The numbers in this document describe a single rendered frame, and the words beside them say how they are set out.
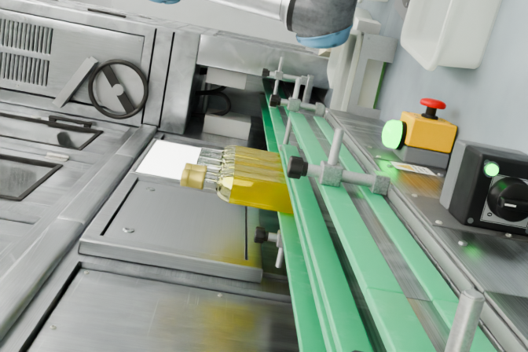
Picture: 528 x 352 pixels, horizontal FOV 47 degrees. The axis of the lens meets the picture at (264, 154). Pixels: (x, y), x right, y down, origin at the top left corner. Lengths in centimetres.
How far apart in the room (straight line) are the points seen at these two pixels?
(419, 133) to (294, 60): 131
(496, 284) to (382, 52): 94
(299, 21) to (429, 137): 50
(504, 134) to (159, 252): 63
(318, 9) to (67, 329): 79
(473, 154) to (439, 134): 27
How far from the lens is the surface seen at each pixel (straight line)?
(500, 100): 85
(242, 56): 219
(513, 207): 65
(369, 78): 142
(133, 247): 114
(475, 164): 67
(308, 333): 77
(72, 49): 230
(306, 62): 221
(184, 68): 221
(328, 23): 132
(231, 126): 235
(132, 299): 105
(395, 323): 46
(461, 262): 56
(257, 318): 106
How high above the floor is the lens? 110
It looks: 4 degrees down
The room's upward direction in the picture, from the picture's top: 80 degrees counter-clockwise
